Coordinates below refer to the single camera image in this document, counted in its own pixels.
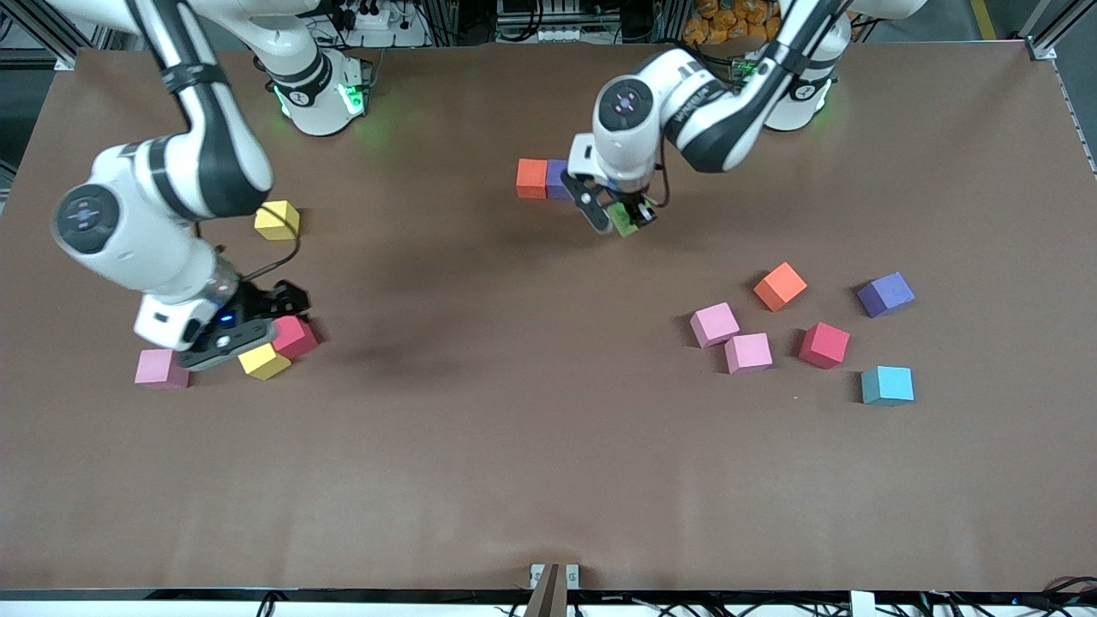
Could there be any green foam block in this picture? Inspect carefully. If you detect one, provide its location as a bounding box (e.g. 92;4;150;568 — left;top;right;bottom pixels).
610;201;657;239

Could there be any pink foam block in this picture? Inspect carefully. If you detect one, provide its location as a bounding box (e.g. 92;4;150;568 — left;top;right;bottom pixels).
724;332;774;375
135;349;191;392
690;302;741;349

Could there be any red foam block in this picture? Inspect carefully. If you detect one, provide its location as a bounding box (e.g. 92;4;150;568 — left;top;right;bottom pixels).
799;322;852;370
273;315;320;359

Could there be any yellow foam block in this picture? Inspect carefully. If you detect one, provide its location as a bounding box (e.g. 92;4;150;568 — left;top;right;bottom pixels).
238;343;292;381
254;200;302;242

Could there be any white power strip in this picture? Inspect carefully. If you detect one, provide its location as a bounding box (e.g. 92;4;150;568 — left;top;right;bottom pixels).
339;0;404;32
506;24;618;43

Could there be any bag of orange items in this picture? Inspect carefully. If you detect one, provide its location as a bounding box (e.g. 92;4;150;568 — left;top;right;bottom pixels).
683;0;785;45

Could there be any light blue foam block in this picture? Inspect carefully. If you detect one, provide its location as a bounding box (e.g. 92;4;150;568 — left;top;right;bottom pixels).
861;366;915;406

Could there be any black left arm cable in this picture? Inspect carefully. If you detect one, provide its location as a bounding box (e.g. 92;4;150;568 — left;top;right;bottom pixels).
656;0;845;211

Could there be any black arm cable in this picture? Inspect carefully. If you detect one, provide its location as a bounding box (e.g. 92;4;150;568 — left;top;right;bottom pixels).
124;0;303;284
656;0;845;211

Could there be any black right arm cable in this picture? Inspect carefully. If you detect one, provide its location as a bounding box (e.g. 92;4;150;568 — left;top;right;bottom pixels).
124;0;303;284

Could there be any small metal bracket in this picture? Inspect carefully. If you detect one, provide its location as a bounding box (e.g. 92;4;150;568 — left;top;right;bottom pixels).
530;563;581;590

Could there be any brown post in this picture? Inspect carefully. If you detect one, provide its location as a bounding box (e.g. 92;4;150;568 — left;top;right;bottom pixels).
525;563;568;617

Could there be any aluminium frame post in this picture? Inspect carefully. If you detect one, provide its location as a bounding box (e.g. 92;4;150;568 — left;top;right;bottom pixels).
1024;0;1097;63

